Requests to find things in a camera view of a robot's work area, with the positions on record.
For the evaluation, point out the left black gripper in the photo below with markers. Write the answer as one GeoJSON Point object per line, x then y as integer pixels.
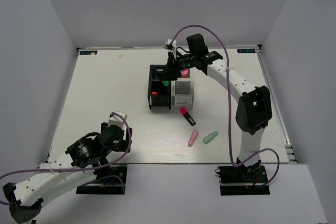
{"type": "Point", "coordinates": [125, 144]}

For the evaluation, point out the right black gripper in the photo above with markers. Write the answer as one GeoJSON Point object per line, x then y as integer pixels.
{"type": "Point", "coordinates": [172, 68]}

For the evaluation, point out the pink cap glitter bottle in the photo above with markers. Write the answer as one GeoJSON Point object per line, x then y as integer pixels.
{"type": "Point", "coordinates": [185, 73]}

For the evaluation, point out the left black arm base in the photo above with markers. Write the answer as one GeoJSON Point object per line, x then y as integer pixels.
{"type": "Point", "coordinates": [113, 185]}

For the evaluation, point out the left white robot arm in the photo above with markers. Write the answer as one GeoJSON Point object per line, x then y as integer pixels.
{"type": "Point", "coordinates": [84, 162]}

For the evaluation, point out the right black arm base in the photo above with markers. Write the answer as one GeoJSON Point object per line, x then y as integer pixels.
{"type": "Point", "coordinates": [233, 183]}

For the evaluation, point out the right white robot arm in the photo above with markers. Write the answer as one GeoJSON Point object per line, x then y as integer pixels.
{"type": "Point", "coordinates": [253, 103]}

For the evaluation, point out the white slotted organizer box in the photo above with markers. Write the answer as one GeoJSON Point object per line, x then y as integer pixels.
{"type": "Point", "coordinates": [182, 92]}

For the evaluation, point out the black slotted organizer box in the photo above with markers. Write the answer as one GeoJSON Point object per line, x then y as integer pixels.
{"type": "Point", "coordinates": [163, 99]}

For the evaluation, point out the red cap black highlighter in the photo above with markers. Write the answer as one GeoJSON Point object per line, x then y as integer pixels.
{"type": "Point", "coordinates": [187, 116]}

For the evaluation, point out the pink correction tape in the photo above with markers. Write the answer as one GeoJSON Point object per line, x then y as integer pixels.
{"type": "Point", "coordinates": [193, 138]}

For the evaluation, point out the right blue corner label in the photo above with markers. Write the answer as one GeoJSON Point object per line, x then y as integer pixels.
{"type": "Point", "coordinates": [246, 51]}

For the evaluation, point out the blue corner label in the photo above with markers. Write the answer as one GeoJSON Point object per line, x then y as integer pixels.
{"type": "Point", "coordinates": [246, 51]}
{"type": "Point", "coordinates": [88, 52]}

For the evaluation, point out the green correction tape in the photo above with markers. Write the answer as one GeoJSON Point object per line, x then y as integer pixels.
{"type": "Point", "coordinates": [211, 136]}

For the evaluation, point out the left blue corner label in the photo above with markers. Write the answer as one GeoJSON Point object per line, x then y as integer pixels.
{"type": "Point", "coordinates": [88, 52]}

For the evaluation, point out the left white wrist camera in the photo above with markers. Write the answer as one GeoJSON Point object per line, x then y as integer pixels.
{"type": "Point", "coordinates": [117, 120]}

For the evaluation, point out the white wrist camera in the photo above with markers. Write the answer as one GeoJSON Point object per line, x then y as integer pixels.
{"type": "Point", "coordinates": [170, 45]}
{"type": "Point", "coordinates": [117, 120]}

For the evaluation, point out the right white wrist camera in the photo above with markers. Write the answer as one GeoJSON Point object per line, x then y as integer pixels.
{"type": "Point", "coordinates": [170, 45]}

